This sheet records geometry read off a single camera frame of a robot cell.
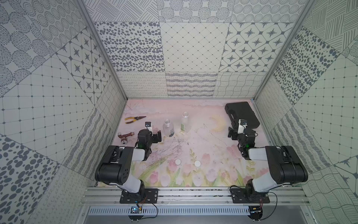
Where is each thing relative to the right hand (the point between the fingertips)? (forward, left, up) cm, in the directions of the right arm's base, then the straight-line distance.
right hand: (236, 128), depth 95 cm
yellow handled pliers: (+10, +75, -3) cm, 75 cm away
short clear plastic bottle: (-4, +47, +4) cm, 47 cm away
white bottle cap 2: (-22, +28, -6) cm, 36 cm away
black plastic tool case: (+17, -8, 0) cm, 19 cm away
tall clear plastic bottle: (+3, +36, +3) cm, 36 cm away
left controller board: (-46, +61, -7) cm, 77 cm away
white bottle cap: (-21, +40, -5) cm, 46 cm away
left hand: (-2, +58, +1) cm, 58 cm away
